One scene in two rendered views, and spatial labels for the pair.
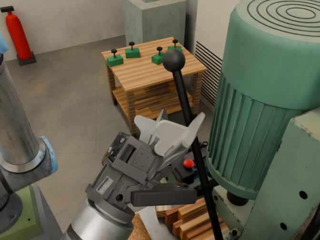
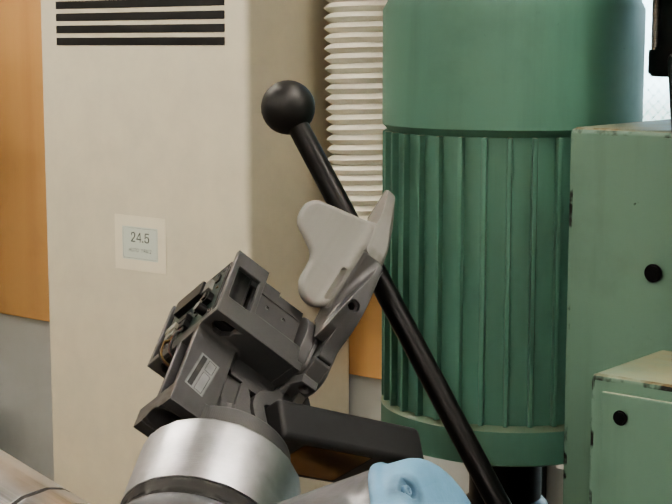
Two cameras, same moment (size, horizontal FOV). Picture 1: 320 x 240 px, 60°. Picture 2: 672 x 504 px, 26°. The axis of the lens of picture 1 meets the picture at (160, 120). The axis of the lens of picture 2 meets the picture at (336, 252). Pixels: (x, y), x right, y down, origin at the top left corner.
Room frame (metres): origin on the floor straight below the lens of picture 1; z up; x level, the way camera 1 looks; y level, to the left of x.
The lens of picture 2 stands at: (-0.50, 0.34, 1.47)
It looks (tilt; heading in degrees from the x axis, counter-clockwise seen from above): 8 degrees down; 336
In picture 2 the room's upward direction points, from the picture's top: straight up
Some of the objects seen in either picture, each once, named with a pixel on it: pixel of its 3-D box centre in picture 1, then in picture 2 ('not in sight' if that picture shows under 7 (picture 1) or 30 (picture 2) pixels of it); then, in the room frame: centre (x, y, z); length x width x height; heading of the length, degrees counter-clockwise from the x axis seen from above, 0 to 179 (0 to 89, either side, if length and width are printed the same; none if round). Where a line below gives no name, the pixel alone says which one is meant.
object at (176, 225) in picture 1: (206, 214); not in sight; (0.39, -0.13, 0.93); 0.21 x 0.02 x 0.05; 117
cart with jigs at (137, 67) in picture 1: (152, 82); not in sight; (1.91, 0.06, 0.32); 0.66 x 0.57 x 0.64; 115
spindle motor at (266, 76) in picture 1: (268, 105); (509, 219); (0.36, -0.18, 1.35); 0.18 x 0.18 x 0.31
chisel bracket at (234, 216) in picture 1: (238, 214); not in sight; (0.34, -0.19, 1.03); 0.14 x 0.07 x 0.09; 27
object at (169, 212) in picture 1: (200, 203); not in sight; (0.42, -0.12, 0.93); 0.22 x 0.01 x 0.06; 117
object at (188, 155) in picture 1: (192, 161); not in sight; (0.53, -0.10, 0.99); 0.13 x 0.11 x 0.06; 117
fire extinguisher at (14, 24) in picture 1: (18, 35); not in sight; (2.80, 1.52, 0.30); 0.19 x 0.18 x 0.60; 27
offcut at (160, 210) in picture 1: (162, 206); not in sight; (0.42, -0.01, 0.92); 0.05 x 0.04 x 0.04; 8
